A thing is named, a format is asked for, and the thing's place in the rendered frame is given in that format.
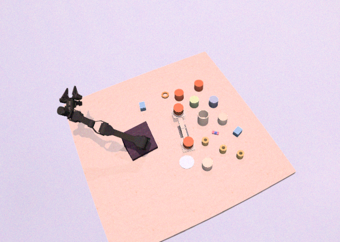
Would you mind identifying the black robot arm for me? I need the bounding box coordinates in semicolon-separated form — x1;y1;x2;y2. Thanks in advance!
57;106;150;150

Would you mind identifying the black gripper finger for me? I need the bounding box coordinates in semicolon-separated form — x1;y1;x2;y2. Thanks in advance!
72;86;80;95
61;88;69;98

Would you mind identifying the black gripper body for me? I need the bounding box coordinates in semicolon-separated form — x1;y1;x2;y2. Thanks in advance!
59;94;82;109

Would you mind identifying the pale grey round dish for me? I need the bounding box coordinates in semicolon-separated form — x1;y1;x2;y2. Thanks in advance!
180;155;194;169

